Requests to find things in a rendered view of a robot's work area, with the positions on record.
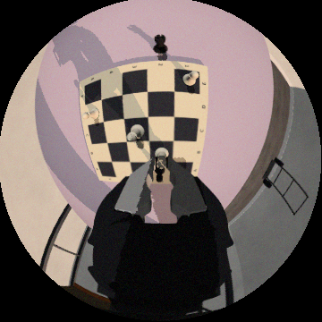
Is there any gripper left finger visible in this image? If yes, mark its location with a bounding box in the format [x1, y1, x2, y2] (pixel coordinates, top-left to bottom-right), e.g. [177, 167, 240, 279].
[88, 156, 157, 246]

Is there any chessboard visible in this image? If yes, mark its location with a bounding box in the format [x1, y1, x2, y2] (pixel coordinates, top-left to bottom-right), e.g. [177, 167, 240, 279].
[80, 61, 208, 182]

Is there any white pawn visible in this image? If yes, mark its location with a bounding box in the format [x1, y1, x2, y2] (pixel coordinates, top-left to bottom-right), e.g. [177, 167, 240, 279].
[182, 71, 199, 86]
[82, 108, 99, 119]

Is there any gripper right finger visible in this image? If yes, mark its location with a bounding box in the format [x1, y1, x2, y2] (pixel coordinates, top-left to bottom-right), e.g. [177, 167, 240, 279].
[165, 157, 233, 248]

